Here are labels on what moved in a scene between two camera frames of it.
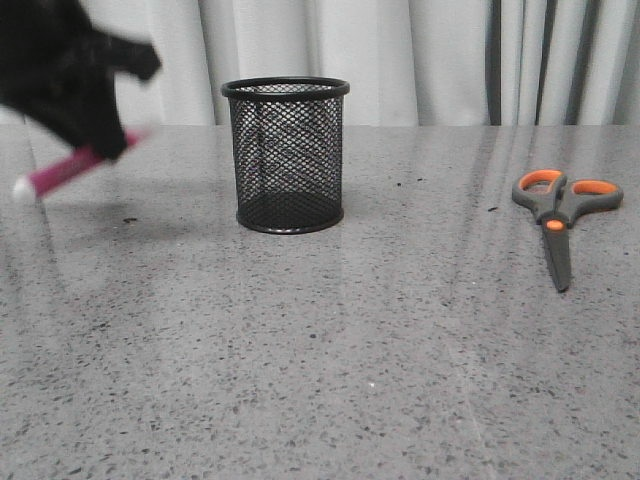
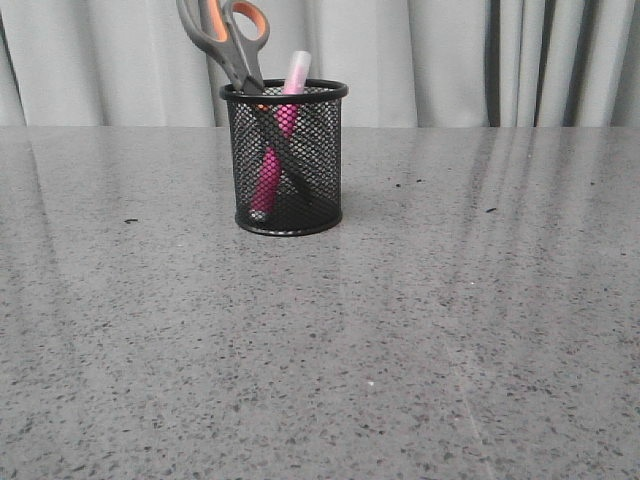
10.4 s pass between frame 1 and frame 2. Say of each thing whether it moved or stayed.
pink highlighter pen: moved
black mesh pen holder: stayed
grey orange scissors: moved
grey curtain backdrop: stayed
